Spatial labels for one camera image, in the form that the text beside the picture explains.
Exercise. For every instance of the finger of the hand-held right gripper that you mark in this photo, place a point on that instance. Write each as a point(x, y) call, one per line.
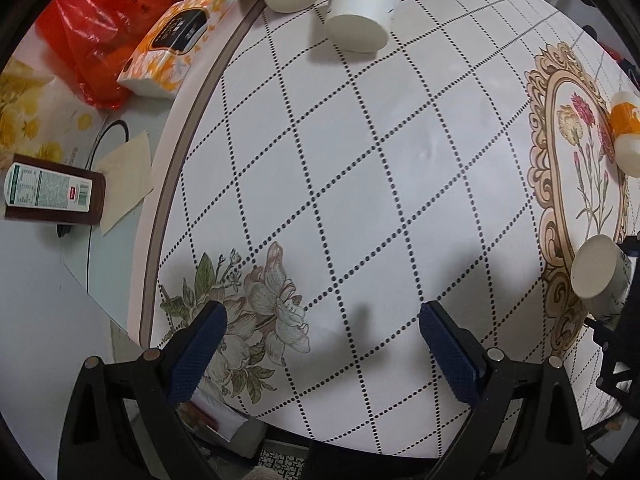
point(631, 247)
point(617, 355)

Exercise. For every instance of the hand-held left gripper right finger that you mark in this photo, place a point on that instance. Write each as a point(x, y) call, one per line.
point(450, 355)

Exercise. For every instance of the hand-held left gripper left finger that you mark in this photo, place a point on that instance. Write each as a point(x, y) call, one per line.
point(197, 355)

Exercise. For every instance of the white green-print paper cup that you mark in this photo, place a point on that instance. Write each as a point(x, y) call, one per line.
point(597, 272)

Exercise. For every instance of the white paper with red print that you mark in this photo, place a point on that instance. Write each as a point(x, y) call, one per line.
point(215, 412)

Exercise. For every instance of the orange and white bottle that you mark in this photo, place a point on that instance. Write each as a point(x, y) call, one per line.
point(625, 127)

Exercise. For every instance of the beige paper sheet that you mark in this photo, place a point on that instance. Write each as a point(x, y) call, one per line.
point(125, 180)

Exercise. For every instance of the floral checked tablecloth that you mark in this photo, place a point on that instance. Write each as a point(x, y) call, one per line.
point(350, 185)

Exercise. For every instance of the brown bottle with white label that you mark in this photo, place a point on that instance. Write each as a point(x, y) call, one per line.
point(50, 195)

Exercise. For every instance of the yellow floral printed sheet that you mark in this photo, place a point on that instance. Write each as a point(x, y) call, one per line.
point(30, 115)

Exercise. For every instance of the orange tissue pack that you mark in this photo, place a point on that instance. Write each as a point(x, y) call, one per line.
point(172, 45)

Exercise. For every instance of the red plastic bag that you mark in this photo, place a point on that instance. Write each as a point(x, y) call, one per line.
point(107, 20)

